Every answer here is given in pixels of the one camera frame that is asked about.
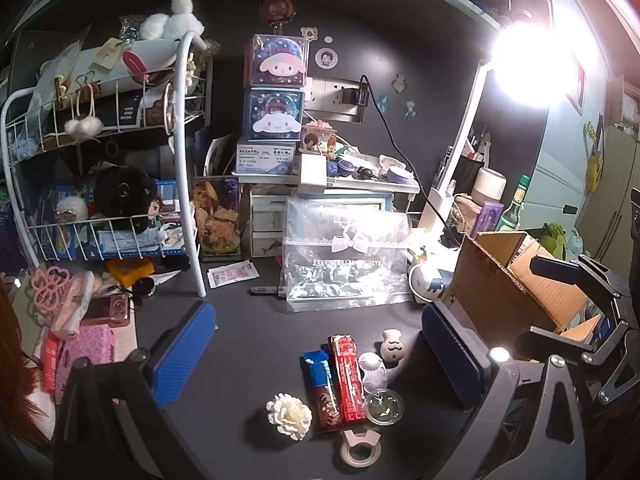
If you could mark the purple box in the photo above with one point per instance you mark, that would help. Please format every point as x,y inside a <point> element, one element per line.
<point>492,216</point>

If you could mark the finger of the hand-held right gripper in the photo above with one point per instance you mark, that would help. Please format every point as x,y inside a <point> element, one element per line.
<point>575,272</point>
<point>555,342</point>

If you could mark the white fabric flower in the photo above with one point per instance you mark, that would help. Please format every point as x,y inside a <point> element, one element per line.
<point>289,416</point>

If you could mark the pale blue character wall sticker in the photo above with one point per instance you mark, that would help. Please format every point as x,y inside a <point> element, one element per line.
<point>410,109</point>

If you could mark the person's red hair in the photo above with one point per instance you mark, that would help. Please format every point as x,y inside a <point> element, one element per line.
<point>15,350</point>

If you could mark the pink flower hair claw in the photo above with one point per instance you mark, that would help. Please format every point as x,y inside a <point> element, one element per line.
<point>50,290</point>

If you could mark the grey wall socket panel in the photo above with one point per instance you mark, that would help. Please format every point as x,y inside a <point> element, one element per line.
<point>327,92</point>

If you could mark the pink leopard print box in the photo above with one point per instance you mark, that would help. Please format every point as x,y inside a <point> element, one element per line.
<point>90,355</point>

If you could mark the tape roll with pink dispenser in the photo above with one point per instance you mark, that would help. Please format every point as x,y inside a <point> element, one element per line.
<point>359,437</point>

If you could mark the green plush toy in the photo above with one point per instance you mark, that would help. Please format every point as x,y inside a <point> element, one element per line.
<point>555,237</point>

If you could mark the white desk shelf riser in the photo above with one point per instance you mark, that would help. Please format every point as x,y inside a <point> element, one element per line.
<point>370,187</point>

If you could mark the white desk lamp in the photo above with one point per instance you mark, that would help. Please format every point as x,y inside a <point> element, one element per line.
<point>470,125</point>

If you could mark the red packet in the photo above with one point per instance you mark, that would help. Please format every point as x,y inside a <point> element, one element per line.
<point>50,362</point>

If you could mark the small white drawer unit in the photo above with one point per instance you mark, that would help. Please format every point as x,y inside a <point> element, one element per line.
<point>267,225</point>

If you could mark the clear zip bag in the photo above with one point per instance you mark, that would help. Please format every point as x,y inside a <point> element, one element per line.
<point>345,270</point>

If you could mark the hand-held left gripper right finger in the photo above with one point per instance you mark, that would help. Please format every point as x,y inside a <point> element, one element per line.
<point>452,360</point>

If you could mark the white power adapter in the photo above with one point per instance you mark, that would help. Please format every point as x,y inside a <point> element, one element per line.
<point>312,174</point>

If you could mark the yellow box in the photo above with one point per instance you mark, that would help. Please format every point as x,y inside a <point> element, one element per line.
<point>127,272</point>

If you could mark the clear jelly cup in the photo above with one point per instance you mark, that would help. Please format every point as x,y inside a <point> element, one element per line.
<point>384,406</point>

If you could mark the white round blue-marked gadget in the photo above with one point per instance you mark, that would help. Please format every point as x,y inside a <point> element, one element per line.
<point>425,280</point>

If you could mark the white plush toy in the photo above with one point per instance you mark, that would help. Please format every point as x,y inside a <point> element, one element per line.
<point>175,20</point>

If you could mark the pink anime figure diorama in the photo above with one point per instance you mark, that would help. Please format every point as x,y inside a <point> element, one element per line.
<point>320,140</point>

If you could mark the pink character storage box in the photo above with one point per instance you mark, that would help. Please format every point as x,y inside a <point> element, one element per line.
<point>277,62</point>

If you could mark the purple bowl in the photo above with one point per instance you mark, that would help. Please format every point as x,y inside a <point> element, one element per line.
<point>398,174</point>

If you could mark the brown spring head figure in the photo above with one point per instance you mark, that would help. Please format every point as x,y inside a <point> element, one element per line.
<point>276,6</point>

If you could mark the black plush toy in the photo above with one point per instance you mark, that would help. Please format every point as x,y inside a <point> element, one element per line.
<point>122,197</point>

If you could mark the blue brown chocolate bar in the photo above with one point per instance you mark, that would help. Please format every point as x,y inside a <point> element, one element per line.
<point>325,400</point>

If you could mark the white cylinder humidifier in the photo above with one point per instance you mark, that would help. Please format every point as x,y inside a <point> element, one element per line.
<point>490,185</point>

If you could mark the black marker pen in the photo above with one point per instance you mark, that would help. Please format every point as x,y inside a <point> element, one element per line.
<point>267,290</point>

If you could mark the white pompom pair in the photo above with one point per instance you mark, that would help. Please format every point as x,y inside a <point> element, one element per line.
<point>82,126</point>

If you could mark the white character wall sticker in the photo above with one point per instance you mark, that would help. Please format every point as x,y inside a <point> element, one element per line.
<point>398,81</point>

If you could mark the teal character wall sticker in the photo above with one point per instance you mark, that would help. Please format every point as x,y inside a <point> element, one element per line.
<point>383,102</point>

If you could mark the round portrait badge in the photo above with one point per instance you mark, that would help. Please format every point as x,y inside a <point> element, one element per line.
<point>326,57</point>

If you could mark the long red box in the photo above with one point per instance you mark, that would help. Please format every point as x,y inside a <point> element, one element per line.
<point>347,380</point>

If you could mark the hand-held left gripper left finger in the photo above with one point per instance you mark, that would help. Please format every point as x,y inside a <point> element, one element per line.
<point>185,355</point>

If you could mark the bear wall sticker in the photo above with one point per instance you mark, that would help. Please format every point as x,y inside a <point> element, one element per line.
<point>310,34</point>

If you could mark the yellow character wall sticker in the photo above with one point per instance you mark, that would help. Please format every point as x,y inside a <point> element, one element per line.
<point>595,160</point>

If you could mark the black pen holder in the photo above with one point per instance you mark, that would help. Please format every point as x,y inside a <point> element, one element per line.
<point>472,162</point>

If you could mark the white pink sachet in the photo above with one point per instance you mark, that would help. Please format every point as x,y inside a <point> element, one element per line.
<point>232,274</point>

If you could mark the brown cardboard box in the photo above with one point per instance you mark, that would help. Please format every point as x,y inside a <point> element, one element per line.
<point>480,285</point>

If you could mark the blue character storage box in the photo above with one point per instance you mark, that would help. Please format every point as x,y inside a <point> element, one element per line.
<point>274,115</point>

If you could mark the black charger plug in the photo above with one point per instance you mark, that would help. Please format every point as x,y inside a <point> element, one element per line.
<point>356,95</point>

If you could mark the pink compact camera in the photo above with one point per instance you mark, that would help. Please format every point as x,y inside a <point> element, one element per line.
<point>105,310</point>

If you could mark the green-capped glass bottle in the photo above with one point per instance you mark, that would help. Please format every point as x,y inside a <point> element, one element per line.
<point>512,210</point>

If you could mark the translucent white figurine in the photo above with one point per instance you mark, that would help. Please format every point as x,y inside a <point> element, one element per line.
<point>372,370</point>

